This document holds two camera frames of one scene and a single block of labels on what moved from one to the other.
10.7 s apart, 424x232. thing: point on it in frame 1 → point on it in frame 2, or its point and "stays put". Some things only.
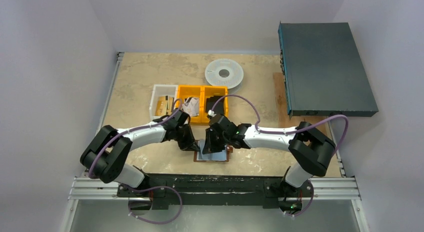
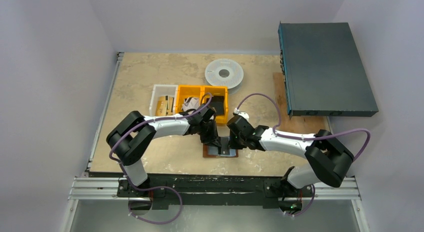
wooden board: [321, 122] stays put
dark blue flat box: [324, 72] stays put
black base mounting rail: [272, 188] stays put
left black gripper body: [184, 137] → [207, 132]
